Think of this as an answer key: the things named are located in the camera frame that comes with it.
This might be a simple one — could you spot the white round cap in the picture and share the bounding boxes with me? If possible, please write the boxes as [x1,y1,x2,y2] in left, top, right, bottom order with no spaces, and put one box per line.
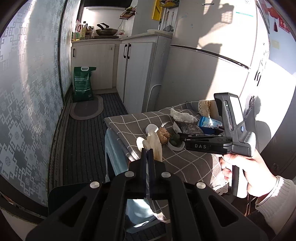
[145,123,159,135]

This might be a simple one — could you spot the green rice bag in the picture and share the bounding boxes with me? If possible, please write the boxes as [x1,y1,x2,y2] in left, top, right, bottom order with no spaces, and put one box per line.
[73,67,96,102]

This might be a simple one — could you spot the white refrigerator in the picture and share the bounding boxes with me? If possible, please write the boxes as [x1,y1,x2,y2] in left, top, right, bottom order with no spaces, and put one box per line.
[156,1,295,151]

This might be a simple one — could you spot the black frying pan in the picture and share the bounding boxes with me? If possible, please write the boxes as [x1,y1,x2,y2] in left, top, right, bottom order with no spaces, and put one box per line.
[96,23,117,36]

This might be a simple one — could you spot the white kitchen cabinet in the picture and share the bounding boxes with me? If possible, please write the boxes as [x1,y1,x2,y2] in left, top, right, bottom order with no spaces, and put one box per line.
[71,30,172,113]

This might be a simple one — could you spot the condiment bottles on counter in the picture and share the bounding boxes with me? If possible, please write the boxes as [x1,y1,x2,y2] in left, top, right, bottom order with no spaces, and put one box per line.
[71,19,94,42]

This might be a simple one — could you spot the grey checked tablecloth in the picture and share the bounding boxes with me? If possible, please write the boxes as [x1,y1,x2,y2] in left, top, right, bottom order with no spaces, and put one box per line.
[104,108,229,195]

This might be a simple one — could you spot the grey oval floor mat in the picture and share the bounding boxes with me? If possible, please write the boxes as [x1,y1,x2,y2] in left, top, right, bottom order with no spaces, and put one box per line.
[70,95,104,121]

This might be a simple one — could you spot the black Face tissue pack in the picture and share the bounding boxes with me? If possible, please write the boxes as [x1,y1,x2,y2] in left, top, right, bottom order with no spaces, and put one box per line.
[173,121,204,135]

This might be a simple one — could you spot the right hand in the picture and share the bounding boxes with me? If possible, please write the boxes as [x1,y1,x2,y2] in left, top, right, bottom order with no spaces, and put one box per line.
[219,150,277,201]

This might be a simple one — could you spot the green fruit in white dish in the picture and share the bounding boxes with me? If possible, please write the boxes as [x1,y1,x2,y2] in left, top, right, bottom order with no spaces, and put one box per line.
[167,133,185,152]

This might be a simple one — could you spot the rolled beige lace cloth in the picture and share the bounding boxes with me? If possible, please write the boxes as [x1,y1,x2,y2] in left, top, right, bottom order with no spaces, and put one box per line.
[198,100,219,118]

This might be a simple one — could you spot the blue white tissue pack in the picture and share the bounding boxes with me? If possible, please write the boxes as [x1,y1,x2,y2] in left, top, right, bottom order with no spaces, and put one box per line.
[198,116,224,135]

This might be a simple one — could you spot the patterned frosted sliding door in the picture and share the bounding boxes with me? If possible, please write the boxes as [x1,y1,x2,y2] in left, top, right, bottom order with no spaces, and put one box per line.
[1,1,79,206]

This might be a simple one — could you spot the beige plastic wrapper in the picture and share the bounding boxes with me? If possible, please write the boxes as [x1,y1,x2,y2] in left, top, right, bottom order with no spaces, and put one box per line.
[136,132,163,162]

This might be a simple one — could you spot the crumpled white tissue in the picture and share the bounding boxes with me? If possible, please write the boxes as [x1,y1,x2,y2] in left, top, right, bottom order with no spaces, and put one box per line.
[170,108,198,123]

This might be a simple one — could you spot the white knit right sleeve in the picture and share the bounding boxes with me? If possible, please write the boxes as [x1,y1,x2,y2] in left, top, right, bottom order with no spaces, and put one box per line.
[255,176,295,234]

